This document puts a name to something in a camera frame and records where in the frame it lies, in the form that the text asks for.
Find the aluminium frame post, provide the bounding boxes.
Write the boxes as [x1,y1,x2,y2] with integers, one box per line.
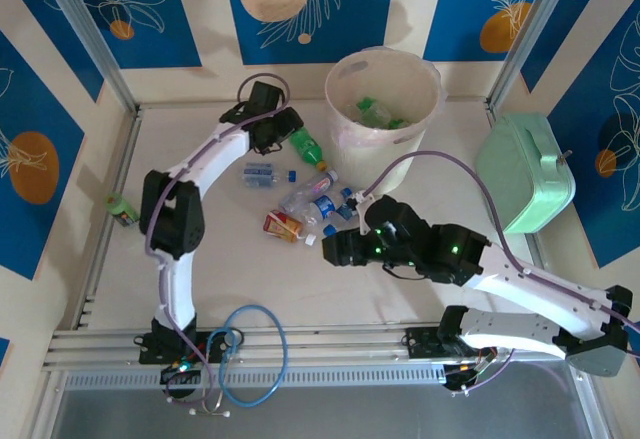
[487,0,589,110]
[38,0,140,113]

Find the clear water bottle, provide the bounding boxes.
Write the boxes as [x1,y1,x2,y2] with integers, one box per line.
[242,161,300,190]

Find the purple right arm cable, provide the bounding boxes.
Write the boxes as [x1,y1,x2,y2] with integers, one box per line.
[364,151,640,395]

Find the red orange label juice bottle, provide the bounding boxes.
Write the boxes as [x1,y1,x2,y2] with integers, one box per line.
[263,208,306,245]

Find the grey slotted cable duct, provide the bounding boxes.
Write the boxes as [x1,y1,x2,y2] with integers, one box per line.
[63,363,447,391]

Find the blue stethoscope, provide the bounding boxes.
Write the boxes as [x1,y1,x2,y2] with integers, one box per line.
[188,303,290,419]

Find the cream plastic bin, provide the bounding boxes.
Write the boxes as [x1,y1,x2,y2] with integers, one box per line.
[323,47,446,193]

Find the clear unlabelled plastic bottle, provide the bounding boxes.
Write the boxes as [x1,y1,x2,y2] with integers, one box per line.
[360,102,394,129]

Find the clear bottle with red label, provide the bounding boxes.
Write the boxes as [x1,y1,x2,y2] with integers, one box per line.
[278,168,340,213]

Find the grey metal panel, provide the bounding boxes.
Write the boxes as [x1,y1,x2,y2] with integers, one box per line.
[49,358,601,439]

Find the aluminium side rail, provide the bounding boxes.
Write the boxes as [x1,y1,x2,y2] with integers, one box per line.
[74,108,144,330]

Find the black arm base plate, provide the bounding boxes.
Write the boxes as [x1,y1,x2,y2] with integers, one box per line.
[138,328,246,366]
[399,326,496,360]

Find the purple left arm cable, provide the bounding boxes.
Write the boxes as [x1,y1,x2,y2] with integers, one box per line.
[143,74,292,408]

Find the clear bottle light blue label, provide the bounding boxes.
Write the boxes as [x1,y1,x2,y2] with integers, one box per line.
[333,197,360,223]

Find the aluminium mounting rail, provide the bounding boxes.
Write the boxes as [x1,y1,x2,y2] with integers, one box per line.
[42,322,594,373]

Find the small green capped bottle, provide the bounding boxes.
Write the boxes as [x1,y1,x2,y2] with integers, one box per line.
[103,192,140,228]

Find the thin black right gripper wire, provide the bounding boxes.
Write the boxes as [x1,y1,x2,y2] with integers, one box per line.
[382,263,431,281]

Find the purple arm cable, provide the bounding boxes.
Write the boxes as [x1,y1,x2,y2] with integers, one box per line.
[143,74,292,408]
[364,151,640,395]

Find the mint green zip case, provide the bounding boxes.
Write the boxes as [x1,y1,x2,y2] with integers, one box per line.
[474,112,577,235]

